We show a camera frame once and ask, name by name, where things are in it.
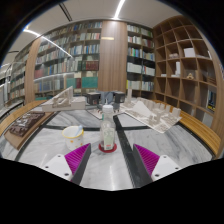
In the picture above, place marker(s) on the wooden cubby shelf unit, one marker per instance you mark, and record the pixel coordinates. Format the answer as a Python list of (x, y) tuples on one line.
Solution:
[(183, 63)]

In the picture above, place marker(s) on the flat round red coaster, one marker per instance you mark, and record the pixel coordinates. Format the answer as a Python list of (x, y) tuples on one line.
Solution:
[(103, 150)]

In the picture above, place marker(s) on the white cup with yellow rim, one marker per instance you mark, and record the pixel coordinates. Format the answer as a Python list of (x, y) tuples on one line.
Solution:
[(71, 140)]

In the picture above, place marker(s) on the narrow book-filled shelf unit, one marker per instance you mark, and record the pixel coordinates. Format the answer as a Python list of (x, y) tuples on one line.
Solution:
[(140, 60)]

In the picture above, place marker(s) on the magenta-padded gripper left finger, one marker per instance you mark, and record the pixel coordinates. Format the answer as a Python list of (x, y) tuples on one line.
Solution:
[(77, 159)]

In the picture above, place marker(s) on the white architectural building model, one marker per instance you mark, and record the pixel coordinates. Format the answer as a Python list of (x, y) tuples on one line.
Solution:
[(63, 101)]

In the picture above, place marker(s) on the ceiling light strip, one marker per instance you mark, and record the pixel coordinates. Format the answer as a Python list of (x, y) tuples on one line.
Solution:
[(119, 9)]

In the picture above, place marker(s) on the tall book-filled shelf unit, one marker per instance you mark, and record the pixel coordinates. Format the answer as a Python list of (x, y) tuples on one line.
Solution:
[(18, 78), (71, 56)]

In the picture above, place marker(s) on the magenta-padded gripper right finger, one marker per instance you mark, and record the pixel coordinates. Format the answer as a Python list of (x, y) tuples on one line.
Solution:
[(146, 159)]

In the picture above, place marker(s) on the brown architectural model on board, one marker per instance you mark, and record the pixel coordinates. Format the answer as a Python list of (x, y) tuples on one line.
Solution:
[(25, 125)]

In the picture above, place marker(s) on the white city block model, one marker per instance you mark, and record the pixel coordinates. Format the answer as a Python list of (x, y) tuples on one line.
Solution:
[(150, 111)]

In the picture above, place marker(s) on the clear plastic drink bottle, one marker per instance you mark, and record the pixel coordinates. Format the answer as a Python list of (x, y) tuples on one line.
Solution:
[(107, 133)]

